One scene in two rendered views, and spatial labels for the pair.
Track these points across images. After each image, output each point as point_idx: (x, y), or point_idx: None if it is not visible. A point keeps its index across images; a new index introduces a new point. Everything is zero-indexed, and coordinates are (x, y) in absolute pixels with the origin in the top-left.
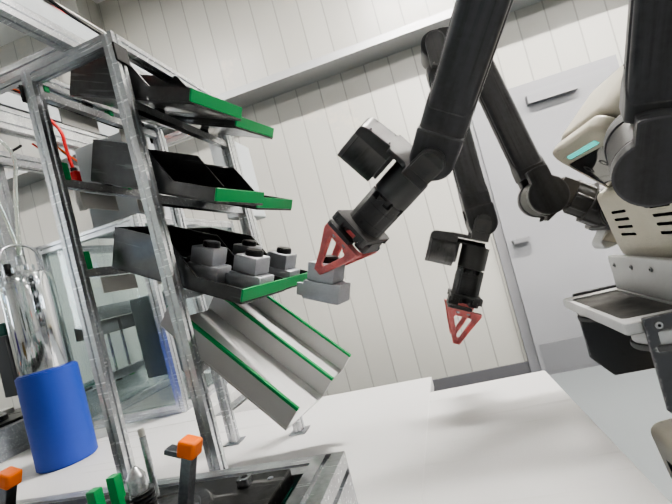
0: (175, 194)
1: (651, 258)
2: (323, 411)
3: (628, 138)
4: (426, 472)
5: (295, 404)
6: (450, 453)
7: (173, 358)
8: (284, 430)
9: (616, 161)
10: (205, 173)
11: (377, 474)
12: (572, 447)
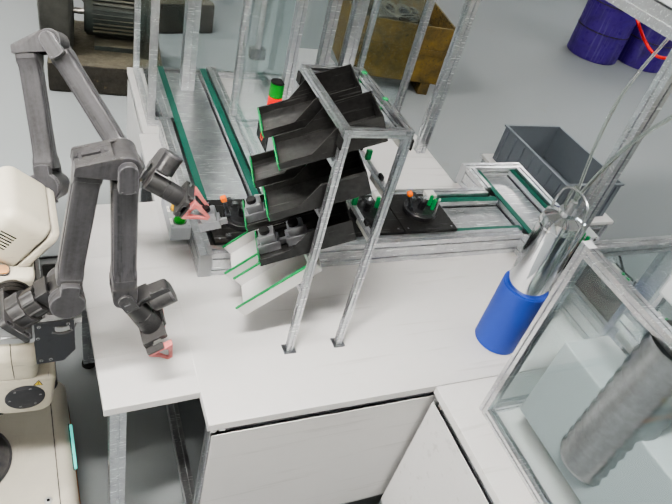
0: None
1: (38, 264)
2: (289, 376)
3: (60, 173)
4: (178, 302)
5: (224, 245)
6: (168, 315)
7: (502, 372)
8: (304, 352)
9: (67, 177)
10: None
11: (203, 302)
12: (107, 313)
